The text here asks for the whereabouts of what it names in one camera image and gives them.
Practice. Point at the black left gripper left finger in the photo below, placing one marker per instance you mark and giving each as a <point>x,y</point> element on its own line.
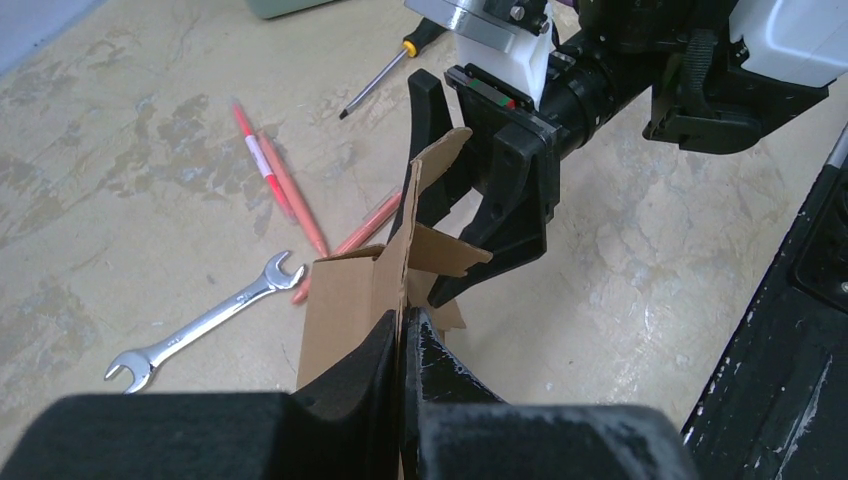
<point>339,426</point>

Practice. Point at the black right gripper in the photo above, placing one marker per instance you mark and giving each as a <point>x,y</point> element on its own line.
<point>516,147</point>

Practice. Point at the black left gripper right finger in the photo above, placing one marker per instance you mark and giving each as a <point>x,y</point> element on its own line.
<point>454,427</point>

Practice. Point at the brown cardboard box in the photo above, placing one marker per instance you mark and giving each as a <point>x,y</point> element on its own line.
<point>349,293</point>

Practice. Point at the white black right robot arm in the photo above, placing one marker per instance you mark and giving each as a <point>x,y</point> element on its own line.
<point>721,74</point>

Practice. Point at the clear plastic storage box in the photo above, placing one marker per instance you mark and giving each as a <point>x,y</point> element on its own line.
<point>269,9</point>

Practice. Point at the salmon pen lower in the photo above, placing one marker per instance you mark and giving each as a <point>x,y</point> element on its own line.
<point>372,225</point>

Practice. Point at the salmon pen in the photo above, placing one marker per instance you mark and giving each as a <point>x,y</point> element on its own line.
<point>372,225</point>
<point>291,191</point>

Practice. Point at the yellow black screwdriver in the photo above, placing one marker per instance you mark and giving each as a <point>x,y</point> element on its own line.
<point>425,33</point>

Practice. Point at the salmon pen middle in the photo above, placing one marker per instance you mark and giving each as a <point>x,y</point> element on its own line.
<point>291,191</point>

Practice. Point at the silver open-end wrench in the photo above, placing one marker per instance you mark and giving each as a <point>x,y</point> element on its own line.
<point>143,363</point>

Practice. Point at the red pen with white label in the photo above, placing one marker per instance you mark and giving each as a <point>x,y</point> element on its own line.
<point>261,161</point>

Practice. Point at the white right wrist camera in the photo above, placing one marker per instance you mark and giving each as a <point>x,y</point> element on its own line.
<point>509,40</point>

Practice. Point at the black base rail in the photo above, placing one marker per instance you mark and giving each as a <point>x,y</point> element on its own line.
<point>775,406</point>

